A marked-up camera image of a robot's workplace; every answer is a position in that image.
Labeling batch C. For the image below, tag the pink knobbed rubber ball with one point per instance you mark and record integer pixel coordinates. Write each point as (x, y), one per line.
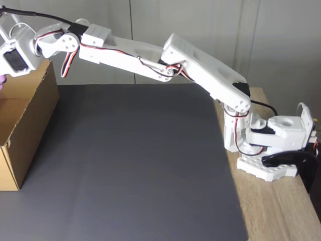
(1, 82)

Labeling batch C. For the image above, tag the brown cardboard box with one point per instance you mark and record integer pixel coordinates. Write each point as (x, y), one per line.
(27, 125)

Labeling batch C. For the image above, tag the dark grey table mat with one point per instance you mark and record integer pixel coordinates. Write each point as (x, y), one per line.
(138, 163)

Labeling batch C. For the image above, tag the black table clamp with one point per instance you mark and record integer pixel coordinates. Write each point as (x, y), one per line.
(303, 163)

